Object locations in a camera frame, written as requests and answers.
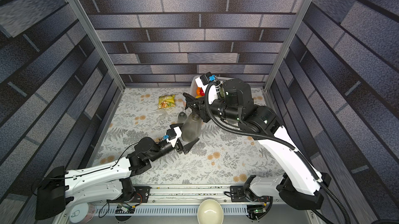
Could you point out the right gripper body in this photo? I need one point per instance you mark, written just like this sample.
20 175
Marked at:
199 107

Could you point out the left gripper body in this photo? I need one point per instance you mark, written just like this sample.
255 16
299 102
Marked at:
178 147

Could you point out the grey translucent spray bottle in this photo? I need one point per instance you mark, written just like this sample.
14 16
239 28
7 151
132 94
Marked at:
182 116
191 129

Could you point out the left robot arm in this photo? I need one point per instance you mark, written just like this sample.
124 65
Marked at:
61 189

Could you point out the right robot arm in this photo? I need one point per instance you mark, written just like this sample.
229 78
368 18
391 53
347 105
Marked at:
230 106

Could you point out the white plastic basket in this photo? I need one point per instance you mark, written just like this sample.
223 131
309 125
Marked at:
194 86

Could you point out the yellow snack bag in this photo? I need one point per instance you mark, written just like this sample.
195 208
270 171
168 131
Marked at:
166 101

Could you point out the cream ceramic bowl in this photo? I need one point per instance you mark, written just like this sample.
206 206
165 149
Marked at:
210 212

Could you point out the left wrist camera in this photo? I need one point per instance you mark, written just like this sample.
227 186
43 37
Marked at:
173 134

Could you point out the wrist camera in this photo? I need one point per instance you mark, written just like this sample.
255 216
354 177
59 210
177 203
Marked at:
203 82
173 134

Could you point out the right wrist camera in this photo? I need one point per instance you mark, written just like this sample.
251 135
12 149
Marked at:
203 82

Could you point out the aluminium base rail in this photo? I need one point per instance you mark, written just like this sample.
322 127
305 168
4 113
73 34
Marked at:
167 200

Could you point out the right aluminium frame post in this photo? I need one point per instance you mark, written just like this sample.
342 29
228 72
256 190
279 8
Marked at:
286 44

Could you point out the aluminium frame post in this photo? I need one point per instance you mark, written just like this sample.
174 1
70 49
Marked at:
286 44
91 32

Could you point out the left aluminium frame post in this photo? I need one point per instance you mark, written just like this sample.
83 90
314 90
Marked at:
91 32

